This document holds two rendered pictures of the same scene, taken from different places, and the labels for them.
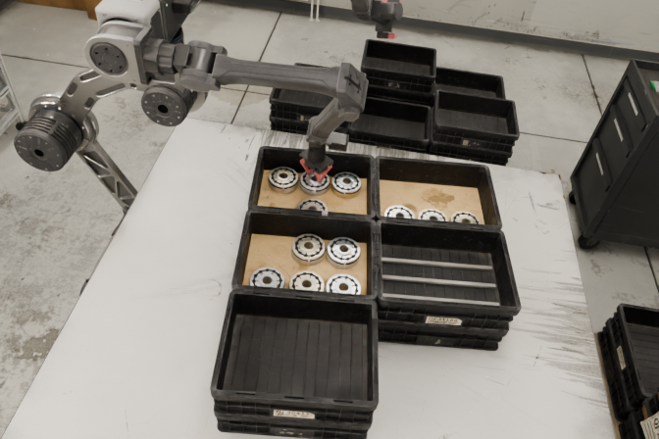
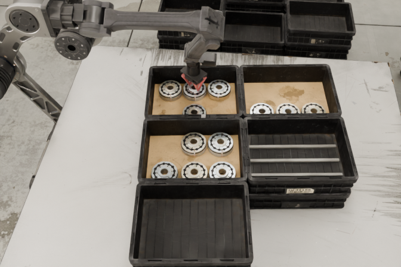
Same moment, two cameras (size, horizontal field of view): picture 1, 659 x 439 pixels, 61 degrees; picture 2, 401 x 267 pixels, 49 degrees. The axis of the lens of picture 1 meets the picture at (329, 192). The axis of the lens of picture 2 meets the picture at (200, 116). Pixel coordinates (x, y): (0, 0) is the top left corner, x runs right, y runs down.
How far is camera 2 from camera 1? 0.12 m
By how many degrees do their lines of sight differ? 6
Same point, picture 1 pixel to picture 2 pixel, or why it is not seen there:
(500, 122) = (341, 21)
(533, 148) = (370, 36)
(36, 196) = not seen: outside the picture
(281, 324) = (178, 204)
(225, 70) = (113, 21)
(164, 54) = (65, 14)
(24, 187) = not seen: outside the picture
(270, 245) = (164, 143)
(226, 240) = (131, 140)
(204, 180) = (111, 95)
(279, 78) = (155, 24)
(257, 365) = (162, 236)
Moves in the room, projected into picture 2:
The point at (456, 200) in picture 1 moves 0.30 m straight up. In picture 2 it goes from (305, 93) to (318, 42)
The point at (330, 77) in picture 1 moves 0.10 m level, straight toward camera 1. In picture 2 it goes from (194, 19) to (193, 42)
